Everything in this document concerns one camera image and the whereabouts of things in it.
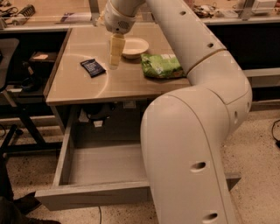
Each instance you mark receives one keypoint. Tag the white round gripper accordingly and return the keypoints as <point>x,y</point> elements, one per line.
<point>119,21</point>

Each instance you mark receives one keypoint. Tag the dark blue rxbar wrapper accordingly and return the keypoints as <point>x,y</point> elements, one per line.
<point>92,67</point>

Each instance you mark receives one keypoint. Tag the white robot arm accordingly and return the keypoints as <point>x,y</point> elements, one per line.
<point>218,90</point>

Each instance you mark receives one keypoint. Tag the grey cabinet with steel top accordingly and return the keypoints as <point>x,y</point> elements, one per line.
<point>72,85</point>

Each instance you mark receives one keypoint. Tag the grey open drawer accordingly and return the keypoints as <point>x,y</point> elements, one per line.
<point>96,169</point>

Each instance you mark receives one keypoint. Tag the green chip bag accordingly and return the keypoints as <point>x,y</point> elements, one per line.
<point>161,66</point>

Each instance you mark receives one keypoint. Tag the black box with label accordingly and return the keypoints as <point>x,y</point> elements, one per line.
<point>43,57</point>

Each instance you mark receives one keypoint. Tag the black coiled tool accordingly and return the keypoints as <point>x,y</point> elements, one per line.
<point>24,15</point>

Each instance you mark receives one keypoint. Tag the white device on bench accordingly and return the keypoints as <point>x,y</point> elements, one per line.
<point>263,6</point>

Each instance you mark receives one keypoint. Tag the black shoe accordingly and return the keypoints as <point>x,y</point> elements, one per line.
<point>26,204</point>

